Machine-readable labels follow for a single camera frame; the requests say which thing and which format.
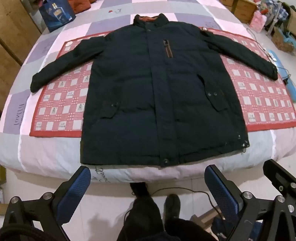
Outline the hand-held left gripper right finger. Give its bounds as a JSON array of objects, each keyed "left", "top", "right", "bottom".
[{"left": 204, "top": 164, "right": 296, "bottom": 241}]

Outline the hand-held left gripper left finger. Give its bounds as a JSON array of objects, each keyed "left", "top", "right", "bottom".
[{"left": 0, "top": 166, "right": 91, "bottom": 241}]

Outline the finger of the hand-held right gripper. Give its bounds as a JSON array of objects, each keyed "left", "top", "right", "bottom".
[{"left": 263, "top": 159, "right": 296, "bottom": 204}]

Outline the dark navy padded jacket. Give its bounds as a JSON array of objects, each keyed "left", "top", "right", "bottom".
[{"left": 30, "top": 13, "right": 278, "bottom": 168}]

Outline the pile of colourful clothes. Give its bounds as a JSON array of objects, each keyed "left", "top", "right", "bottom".
[{"left": 257, "top": 0, "right": 296, "bottom": 30}]

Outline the checked pink purple quilt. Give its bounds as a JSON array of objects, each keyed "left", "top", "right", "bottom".
[{"left": 0, "top": 0, "right": 296, "bottom": 184}]

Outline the person's right leg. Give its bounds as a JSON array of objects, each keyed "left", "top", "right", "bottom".
[{"left": 162, "top": 194, "right": 218, "bottom": 241}]

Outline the person's leg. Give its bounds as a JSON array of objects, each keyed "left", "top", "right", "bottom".
[
  {"left": 162, "top": 194, "right": 218, "bottom": 241},
  {"left": 117, "top": 182, "right": 163, "bottom": 241}
]

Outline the person's left leg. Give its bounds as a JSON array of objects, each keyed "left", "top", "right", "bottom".
[{"left": 117, "top": 182, "right": 163, "bottom": 241}]

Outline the red patterned mat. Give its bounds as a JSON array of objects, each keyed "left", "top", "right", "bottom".
[{"left": 30, "top": 28, "right": 296, "bottom": 138}]

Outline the light blue plastic board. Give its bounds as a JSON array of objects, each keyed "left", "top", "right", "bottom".
[{"left": 269, "top": 50, "right": 296, "bottom": 102}]

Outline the pink fluffy item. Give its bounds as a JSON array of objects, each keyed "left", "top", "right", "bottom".
[{"left": 250, "top": 10, "right": 266, "bottom": 33}]

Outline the wooden nightstand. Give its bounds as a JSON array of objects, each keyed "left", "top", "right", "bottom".
[{"left": 220, "top": 0, "right": 258, "bottom": 24}]

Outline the wooden wardrobe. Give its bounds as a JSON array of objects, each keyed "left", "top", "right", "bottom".
[{"left": 0, "top": 0, "right": 42, "bottom": 114}]

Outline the blue gift bag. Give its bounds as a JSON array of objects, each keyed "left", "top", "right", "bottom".
[{"left": 38, "top": 0, "right": 77, "bottom": 33}]

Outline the orange quilted cushion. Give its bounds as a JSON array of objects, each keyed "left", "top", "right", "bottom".
[{"left": 68, "top": 0, "right": 97, "bottom": 15}]

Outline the black cable on bed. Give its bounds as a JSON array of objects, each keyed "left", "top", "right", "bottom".
[{"left": 246, "top": 28, "right": 292, "bottom": 84}]

